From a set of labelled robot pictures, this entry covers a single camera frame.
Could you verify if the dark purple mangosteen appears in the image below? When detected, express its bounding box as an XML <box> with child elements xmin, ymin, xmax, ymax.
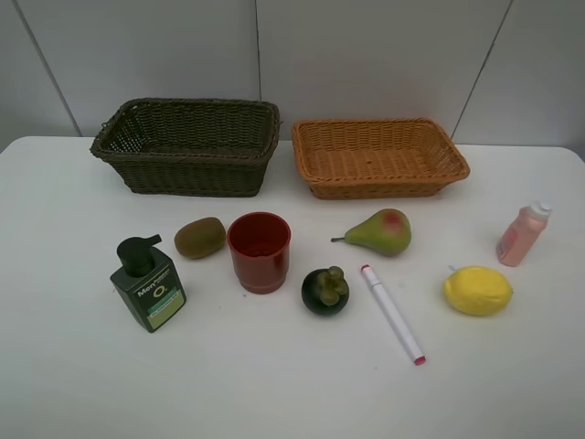
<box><xmin>301</xmin><ymin>266</ymin><xmax>350</xmax><ymax>316</ymax></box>

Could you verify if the green red pear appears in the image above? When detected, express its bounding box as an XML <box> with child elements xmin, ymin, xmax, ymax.
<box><xmin>331</xmin><ymin>209</ymin><xmax>411</xmax><ymax>257</ymax></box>

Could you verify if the white pink marker pen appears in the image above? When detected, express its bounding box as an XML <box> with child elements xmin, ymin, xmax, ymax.
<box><xmin>360</xmin><ymin>264</ymin><xmax>427</xmax><ymax>366</ymax></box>

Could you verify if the yellow lemon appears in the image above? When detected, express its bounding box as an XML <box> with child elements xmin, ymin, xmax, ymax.
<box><xmin>443</xmin><ymin>266</ymin><xmax>514</xmax><ymax>316</ymax></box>

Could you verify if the pink bottle white cap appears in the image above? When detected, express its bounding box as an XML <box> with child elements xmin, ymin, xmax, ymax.
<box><xmin>495</xmin><ymin>201</ymin><xmax>553</xmax><ymax>267</ymax></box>

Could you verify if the red plastic cup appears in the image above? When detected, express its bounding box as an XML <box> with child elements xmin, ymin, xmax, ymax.
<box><xmin>227</xmin><ymin>212</ymin><xmax>292</xmax><ymax>294</ymax></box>

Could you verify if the brown kiwi fruit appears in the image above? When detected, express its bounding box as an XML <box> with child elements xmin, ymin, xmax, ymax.
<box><xmin>174</xmin><ymin>217</ymin><xmax>227</xmax><ymax>260</ymax></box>

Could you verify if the orange wicker basket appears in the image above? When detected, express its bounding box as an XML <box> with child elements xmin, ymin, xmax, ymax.
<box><xmin>292</xmin><ymin>118</ymin><xmax>470</xmax><ymax>199</ymax></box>

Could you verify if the dark brown wicker basket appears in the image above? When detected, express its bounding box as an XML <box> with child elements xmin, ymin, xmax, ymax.
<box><xmin>90</xmin><ymin>98</ymin><xmax>281</xmax><ymax>198</ymax></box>

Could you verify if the dark green pump bottle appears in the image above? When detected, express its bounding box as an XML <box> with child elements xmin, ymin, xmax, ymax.
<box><xmin>111</xmin><ymin>235</ymin><xmax>186</xmax><ymax>333</ymax></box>

